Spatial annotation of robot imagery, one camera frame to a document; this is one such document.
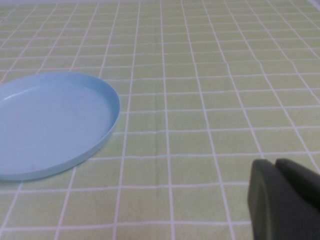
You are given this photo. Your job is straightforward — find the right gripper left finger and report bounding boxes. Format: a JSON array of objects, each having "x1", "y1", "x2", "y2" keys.
[{"x1": 247, "y1": 158, "x2": 320, "y2": 240}]

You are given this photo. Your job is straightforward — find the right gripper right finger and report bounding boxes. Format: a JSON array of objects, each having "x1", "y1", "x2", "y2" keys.
[{"x1": 274, "y1": 158, "x2": 320, "y2": 199}]

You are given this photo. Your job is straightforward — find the light blue round plate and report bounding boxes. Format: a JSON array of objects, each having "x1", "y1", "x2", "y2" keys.
[{"x1": 0, "y1": 71, "x2": 121, "y2": 182}]

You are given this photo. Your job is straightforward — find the green checked tablecloth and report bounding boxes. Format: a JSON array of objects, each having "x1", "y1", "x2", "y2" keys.
[{"x1": 0, "y1": 0, "x2": 320, "y2": 240}]

